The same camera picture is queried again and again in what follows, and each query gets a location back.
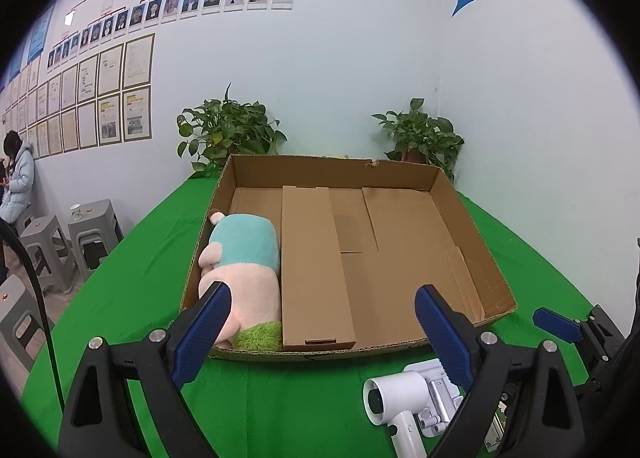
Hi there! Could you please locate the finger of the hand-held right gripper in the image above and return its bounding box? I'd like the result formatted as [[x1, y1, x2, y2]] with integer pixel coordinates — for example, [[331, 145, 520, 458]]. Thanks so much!
[[533, 304, 626, 379]]

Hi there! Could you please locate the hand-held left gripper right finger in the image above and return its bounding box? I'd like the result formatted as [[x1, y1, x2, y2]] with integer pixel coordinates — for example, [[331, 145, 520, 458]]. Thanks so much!
[[414, 284, 586, 458]]

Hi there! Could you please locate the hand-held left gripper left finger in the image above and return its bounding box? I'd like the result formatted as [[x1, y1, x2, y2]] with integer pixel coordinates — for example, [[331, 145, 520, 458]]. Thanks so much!
[[59, 282, 233, 458]]

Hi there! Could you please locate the white phone stand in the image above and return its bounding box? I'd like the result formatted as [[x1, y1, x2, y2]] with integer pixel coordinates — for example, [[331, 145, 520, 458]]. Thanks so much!
[[402, 358, 466, 439]]

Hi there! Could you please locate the white hair dryer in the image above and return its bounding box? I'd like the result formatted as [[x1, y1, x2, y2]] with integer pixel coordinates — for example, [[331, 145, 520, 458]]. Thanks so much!
[[362, 372, 453, 458]]

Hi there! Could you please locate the white box with green label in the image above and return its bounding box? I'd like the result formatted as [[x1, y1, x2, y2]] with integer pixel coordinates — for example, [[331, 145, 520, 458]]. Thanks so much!
[[482, 400, 511, 458]]

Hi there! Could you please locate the large cardboard box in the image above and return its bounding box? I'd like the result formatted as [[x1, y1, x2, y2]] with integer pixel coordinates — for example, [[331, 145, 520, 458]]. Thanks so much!
[[179, 154, 518, 363]]

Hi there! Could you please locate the pink and teal plush toy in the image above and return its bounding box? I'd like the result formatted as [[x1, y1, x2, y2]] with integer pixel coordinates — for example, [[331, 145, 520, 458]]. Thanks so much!
[[197, 209, 282, 351]]

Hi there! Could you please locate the green tablecloth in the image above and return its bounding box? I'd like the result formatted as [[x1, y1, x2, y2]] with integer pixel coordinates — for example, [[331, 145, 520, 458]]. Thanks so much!
[[20, 173, 626, 458]]

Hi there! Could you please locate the long flat brown carton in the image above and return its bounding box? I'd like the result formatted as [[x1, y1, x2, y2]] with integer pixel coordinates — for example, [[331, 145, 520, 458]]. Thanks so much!
[[281, 185, 357, 353]]

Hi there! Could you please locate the grey plastic stool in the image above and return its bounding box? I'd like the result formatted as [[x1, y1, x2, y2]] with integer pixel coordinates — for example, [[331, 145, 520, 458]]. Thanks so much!
[[0, 274, 55, 374], [20, 214, 76, 295], [67, 199, 124, 281]]

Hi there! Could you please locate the small potted green plant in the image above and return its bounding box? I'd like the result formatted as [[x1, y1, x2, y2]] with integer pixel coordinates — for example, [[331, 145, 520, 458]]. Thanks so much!
[[371, 98, 465, 184]]

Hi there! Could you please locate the large potted green plant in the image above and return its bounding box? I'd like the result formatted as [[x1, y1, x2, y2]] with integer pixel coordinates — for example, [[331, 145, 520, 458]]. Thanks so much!
[[176, 84, 288, 180]]

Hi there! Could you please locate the black cable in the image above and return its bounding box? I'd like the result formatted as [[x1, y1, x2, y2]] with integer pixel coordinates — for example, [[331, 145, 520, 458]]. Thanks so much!
[[0, 218, 66, 411]]

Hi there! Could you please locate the group of framed wall documents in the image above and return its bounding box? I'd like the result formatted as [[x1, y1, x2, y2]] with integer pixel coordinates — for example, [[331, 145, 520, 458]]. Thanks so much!
[[0, 33, 153, 159]]

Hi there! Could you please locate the blue framed wall poster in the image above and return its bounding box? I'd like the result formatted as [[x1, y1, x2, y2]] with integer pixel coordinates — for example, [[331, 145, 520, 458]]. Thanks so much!
[[27, 0, 57, 64]]

